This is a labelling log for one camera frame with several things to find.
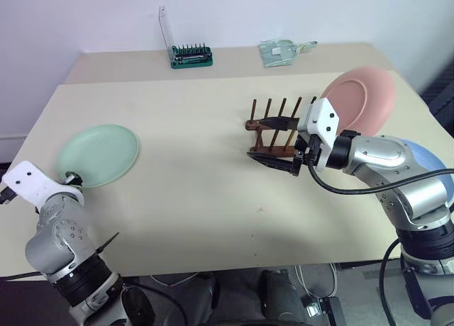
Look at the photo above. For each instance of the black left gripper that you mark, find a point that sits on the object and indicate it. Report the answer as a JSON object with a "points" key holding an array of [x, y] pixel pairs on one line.
{"points": [[7, 195]]}

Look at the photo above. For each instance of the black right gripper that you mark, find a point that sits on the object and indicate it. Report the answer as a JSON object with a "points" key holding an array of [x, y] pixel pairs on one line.
{"points": [[305, 151]]}

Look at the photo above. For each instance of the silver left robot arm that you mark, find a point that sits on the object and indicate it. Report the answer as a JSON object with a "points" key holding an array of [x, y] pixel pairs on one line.
{"points": [[56, 234]]}

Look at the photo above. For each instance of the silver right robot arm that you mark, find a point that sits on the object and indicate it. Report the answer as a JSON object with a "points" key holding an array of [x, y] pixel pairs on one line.
{"points": [[383, 152]]}

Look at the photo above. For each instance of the wooden dish rack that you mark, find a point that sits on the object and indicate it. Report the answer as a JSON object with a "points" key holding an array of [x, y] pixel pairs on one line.
{"points": [[269, 149]]}

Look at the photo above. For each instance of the clear plastic bag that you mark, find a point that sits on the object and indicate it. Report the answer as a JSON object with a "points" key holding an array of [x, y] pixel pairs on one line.
{"points": [[278, 53]]}

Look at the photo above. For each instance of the pink plate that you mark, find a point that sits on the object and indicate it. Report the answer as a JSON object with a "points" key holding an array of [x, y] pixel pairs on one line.
{"points": [[369, 92]]}

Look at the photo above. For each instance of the green plate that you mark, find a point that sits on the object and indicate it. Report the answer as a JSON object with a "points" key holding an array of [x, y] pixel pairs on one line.
{"points": [[103, 152]]}

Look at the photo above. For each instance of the green screwdriver bit set case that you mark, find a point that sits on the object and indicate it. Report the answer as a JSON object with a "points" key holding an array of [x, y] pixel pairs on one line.
{"points": [[191, 58]]}

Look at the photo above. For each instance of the dark rounded robot leg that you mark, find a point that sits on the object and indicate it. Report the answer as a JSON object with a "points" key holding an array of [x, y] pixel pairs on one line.
{"points": [[184, 304], [283, 297]]}

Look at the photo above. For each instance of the black floor box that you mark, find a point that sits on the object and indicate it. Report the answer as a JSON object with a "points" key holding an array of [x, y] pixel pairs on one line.
{"points": [[319, 310]]}

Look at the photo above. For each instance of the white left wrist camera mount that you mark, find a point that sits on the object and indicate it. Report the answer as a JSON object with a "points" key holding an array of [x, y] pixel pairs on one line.
{"points": [[32, 184]]}

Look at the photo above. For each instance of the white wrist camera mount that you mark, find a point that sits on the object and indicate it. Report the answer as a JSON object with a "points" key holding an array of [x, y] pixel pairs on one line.
{"points": [[32, 184], [322, 117]]}

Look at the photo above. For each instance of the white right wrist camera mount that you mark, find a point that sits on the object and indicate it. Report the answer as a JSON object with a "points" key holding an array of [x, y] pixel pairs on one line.
{"points": [[322, 117]]}

